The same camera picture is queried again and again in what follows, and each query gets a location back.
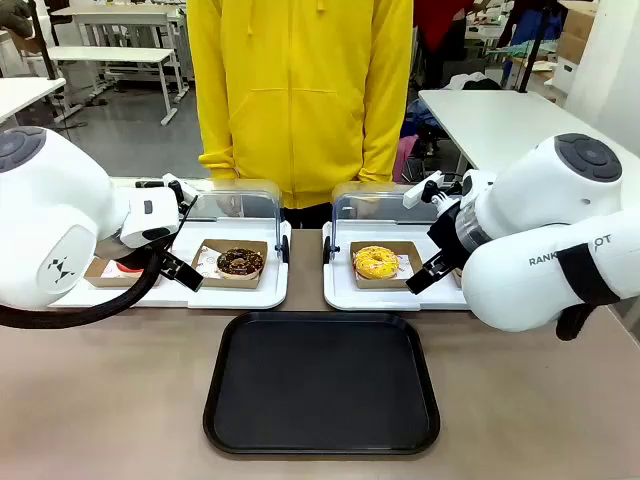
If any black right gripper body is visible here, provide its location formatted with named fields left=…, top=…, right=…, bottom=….
left=426, top=203, right=472, bottom=267

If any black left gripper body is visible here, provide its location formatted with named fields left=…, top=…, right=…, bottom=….
left=147, top=239, right=177, bottom=267

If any red white donut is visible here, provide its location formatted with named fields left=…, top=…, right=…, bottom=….
left=106, top=259, right=147, bottom=278

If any yellow glazed donut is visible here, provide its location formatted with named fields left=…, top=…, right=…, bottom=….
left=352, top=244, right=401, bottom=281

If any white display tray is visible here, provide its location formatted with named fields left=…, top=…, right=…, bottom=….
left=321, top=219, right=472, bottom=312
left=49, top=218, right=293, bottom=310

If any chocolate sprinkled donut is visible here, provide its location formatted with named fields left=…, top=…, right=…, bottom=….
left=216, top=247, right=265, bottom=280

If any black serving tray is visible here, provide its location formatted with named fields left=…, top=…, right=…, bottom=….
left=202, top=310, right=442, bottom=457

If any person's right hand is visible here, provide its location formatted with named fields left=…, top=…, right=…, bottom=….
left=215, top=193, right=243, bottom=217

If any clear display lid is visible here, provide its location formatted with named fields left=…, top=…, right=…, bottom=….
left=191, top=178, right=286, bottom=254
left=330, top=180, right=442, bottom=251

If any pink fabric item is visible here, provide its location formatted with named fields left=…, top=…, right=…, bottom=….
left=392, top=133, right=420, bottom=184

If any white background table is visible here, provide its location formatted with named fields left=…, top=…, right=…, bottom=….
left=63, top=3, right=190, bottom=95
left=48, top=46, right=182, bottom=127
left=417, top=88, right=599, bottom=177
left=0, top=76, right=68, bottom=124

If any black white clothing pile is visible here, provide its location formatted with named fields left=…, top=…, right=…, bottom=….
left=446, top=71, right=503, bottom=92

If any white storage box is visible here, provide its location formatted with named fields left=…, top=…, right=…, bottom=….
left=551, top=54, right=582, bottom=95

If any person in yellow hoodie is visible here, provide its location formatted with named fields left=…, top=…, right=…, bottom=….
left=186, top=0, right=416, bottom=231

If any black stand pole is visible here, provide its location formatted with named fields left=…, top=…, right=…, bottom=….
left=517, top=0, right=553, bottom=95
left=35, top=0, right=58, bottom=82

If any person in red top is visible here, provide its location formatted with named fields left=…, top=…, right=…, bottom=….
left=413, top=0, right=494, bottom=91

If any blue fabric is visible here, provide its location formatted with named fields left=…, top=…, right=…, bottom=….
left=497, top=0, right=569, bottom=87

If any large cardboard box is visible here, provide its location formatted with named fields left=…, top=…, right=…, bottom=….
left=556, top=3, right=598, bottom=65

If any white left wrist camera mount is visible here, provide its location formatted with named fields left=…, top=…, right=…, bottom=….
left=118, top=172, right=199, bottom=250

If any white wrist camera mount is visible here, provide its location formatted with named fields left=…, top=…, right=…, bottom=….
left=402, top=170, right=446, bottom=210
left=118, top=172, right=199, bottom=250

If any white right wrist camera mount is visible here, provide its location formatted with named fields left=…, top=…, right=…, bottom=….
left=402, top=170, right=446, bottom=210

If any black sleeved cable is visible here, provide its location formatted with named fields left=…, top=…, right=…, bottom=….
left=0, top=252, right=164, bottom=330

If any black velcro strap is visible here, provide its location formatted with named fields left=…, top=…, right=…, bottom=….
left=554, top=243, right=622, bottom=343

